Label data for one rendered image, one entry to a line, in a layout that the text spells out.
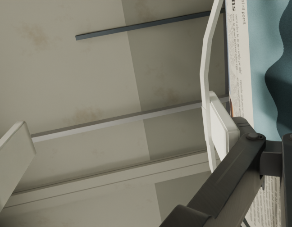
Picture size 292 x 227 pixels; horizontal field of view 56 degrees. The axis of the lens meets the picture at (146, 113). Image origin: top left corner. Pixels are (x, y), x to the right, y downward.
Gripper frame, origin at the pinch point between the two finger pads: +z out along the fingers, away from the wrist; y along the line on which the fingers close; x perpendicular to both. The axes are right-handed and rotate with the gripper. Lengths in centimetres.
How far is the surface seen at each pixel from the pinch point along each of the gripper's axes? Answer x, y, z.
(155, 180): -204, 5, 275
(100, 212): -246, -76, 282
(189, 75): -74, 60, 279
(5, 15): 15, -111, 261
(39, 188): -181, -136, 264
